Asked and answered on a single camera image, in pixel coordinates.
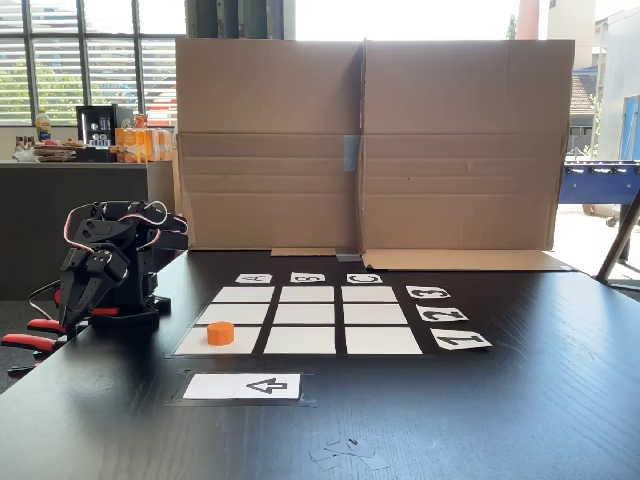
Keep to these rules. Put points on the dark grey counter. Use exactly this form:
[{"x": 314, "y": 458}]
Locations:
[{"x": 40, "y": 210}]

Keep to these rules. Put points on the letter A paper sheet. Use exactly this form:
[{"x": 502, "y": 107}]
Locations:
[{"x": 254, "y": 278}]

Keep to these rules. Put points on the grey tape strip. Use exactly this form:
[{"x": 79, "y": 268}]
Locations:
[{"x": 351, "y": 152}]

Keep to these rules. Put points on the clear tape scraps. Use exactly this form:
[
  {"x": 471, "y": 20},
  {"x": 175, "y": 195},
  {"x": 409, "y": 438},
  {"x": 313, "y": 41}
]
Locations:
[{"x": 345, "y": 450}]

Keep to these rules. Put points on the narrower brown cardboard panel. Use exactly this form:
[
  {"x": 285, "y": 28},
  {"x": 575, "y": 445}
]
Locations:
[{"x": 265, "y": 150}]

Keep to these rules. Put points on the number 1 paper sheet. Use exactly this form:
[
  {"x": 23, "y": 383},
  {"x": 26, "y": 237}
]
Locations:
[{"x": 460, "y": 340}]

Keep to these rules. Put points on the number 2 paper sheet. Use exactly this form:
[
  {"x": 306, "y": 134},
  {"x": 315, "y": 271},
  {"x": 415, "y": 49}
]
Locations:
[{"x": 442, "y": 314}]

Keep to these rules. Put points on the blue foosball table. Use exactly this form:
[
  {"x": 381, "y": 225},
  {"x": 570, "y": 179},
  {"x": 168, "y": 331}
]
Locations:
[{"x": 597, "y": 185}]

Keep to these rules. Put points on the wooden food tray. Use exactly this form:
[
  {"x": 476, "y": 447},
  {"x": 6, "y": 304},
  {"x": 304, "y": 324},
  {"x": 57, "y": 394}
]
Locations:
[{"x": 55, "y": 150}]

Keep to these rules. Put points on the yellow bottle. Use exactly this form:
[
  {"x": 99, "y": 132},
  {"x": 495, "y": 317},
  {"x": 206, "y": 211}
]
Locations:
[{"x": 43, "y": 125}]

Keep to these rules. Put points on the wider brown cardboard panel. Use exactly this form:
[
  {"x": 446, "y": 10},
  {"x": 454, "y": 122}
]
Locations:
[{"x": 465, "y": 150}]

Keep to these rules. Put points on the white nine-square grid sheet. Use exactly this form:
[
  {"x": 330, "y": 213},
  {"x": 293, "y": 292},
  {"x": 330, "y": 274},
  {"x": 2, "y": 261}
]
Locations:
[{"x": 305, "y": 340}]

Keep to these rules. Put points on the number 3 paper sheet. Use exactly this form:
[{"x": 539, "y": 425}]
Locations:
[{"x": 427, "y": 292}]

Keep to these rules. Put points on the letter B paper sheet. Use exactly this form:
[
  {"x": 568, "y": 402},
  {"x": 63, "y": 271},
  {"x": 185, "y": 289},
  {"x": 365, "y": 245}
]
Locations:
[{"x": 307, "y": 277}]

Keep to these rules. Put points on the black bar clamp red knob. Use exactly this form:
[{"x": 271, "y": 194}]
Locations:
[{"x": 107, "y": 311}]

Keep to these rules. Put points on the white arrow paper sheet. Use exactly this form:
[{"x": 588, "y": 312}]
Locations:
[{"x": 240, "y": 386}]

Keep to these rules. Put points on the round orange token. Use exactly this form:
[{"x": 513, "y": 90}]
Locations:
[{"x": 220, "y": 334}]

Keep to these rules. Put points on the metal table leg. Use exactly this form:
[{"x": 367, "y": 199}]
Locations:
[{"x": 620, "y": 240}]

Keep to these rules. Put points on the black glass-front cabinet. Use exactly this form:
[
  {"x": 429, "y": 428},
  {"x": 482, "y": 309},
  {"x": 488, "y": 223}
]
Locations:
[{"x": 97, "y": 125}]

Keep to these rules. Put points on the orange juice cartons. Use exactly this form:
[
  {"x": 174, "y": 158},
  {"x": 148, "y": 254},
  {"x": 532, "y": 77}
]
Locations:
[{"x": 142, "y": 145}]

